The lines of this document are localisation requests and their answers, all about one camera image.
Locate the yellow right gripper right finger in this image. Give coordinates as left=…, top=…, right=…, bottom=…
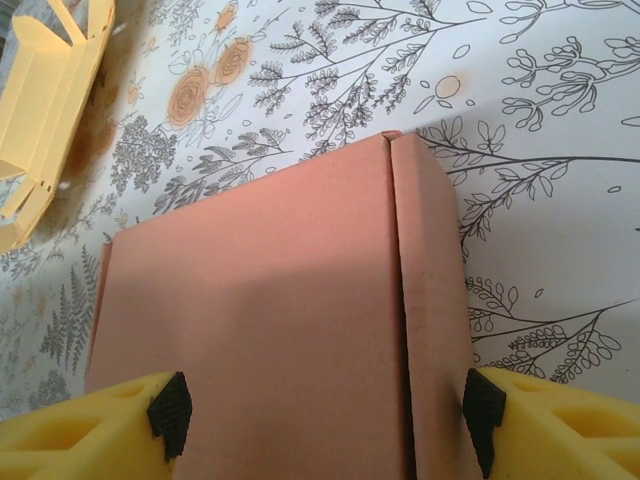
left=461, top=366, right=640, bottom=480

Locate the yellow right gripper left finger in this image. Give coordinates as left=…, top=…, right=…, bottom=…
left=0, top=370, right=194, bottom=480

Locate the yellow paper box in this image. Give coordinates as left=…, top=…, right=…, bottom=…
left=0, top=0, right=117, bottom=251

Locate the floral patterned table cover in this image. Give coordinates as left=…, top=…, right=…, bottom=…
left=0, top=0, right=640, bottom=480

